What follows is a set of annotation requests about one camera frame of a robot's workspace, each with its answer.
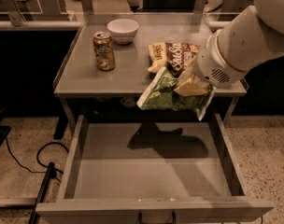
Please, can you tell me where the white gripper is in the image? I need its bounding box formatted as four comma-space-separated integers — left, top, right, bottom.
174, 30, 246, 97

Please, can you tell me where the green jalapeno chip bag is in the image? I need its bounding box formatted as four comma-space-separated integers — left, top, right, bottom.
136, 67, 215, 121

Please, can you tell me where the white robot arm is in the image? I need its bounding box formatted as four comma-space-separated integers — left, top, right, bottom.
175, 0, 284, 96

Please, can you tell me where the brown yellow chip bag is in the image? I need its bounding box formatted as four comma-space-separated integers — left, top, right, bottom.
148, 42, 200, 77

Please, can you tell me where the grey counter cabinet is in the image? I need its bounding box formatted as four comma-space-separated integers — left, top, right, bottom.
53, 12, 249, 133

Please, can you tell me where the grey open drawer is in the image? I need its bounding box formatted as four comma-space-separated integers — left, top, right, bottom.
36, 115, 274, 224

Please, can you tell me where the white ceramic bowl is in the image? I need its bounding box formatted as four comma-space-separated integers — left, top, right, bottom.
106, 19, 139, 45

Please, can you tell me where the orange soda can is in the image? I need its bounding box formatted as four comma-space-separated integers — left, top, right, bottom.
92, 31, 115, 71

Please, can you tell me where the black floor bar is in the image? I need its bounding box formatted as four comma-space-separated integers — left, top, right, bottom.
28, 162, 55, 224

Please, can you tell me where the black drawer handle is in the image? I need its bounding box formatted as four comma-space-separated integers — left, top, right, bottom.
138, 212, 177, 224

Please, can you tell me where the black floor cable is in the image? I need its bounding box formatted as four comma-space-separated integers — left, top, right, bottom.
5, 135, 70, 182

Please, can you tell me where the grey side counter rail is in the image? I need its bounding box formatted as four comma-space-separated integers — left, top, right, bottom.
0, 13, 84, 31

